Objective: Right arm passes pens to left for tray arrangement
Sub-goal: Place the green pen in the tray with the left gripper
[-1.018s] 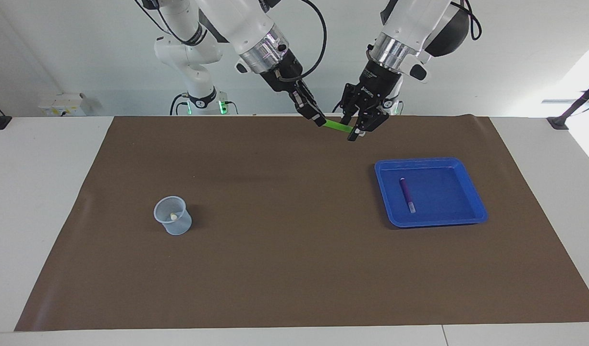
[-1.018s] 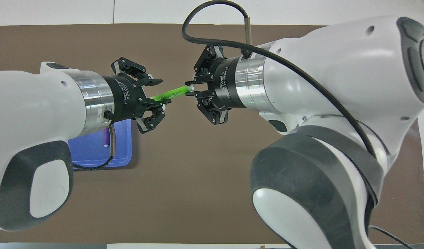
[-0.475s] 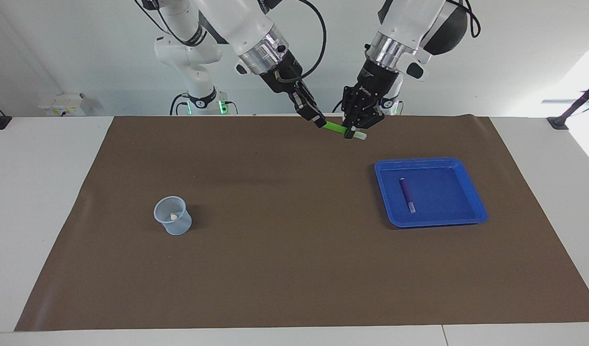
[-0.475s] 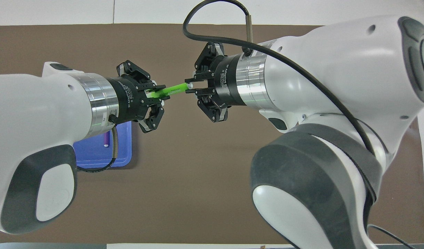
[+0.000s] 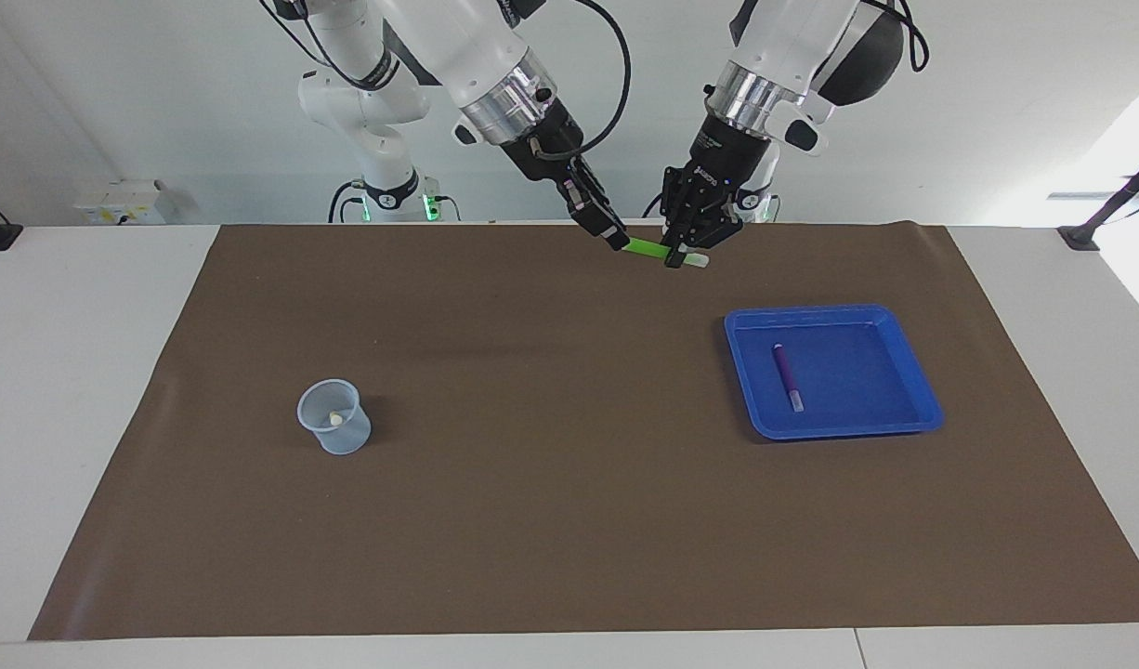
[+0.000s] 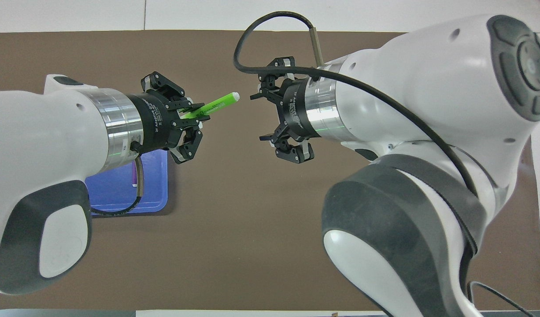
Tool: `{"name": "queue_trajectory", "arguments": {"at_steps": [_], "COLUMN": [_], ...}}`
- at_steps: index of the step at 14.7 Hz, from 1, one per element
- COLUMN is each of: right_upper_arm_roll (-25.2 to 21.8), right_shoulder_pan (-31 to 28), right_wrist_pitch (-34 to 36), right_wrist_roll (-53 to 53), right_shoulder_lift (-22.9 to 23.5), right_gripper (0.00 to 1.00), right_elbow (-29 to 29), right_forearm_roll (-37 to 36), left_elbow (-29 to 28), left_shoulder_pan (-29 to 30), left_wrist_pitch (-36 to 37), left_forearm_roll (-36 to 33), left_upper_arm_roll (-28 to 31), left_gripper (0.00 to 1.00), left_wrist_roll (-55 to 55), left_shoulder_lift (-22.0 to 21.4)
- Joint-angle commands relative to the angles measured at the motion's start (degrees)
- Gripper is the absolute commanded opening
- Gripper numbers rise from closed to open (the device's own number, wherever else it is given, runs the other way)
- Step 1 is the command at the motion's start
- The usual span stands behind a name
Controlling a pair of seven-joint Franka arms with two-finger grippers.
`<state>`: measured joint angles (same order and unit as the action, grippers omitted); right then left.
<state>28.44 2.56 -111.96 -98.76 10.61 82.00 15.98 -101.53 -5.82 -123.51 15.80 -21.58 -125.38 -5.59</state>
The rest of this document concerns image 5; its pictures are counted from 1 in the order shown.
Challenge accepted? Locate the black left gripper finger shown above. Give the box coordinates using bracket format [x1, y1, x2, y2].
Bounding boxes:
[661, 167, 710, 269]
[690, 190, 745, 254]

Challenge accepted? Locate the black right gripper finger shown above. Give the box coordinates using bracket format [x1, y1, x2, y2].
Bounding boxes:
[579, 160, 632, 241]
[560, 177, 626, 252]

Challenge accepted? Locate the green marker pen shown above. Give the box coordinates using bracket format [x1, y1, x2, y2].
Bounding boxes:
[623, 238, 711, 269]

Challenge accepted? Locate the purple marker pen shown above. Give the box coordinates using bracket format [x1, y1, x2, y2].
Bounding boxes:
[772, 344, 805, 413]

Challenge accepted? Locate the blue plastic tray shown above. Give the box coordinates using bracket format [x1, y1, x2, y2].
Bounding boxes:
[724, 304, 946, 441]

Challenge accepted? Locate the brown table mat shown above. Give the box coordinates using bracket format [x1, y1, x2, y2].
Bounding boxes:
[28, 223, 1139, 642]

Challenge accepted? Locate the translucent plastic cup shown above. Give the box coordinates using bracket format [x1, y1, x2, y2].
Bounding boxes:
[296, 378, 373, 456]

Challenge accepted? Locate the white power strip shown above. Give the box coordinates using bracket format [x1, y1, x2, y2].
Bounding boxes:
[74, 179, 194, 226]

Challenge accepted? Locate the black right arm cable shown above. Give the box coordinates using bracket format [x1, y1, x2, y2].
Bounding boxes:
[532, 0, 633, 164]

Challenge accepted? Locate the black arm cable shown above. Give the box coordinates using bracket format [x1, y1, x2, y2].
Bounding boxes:
[532, 0, 633, 164]
[890, 0, 930, 73]

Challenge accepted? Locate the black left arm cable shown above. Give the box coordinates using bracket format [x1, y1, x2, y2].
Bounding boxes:
[890, 0, 930, 73]

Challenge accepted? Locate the black stand bracket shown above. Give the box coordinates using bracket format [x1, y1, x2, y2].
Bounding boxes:
[1057, 149, 1139, 252]

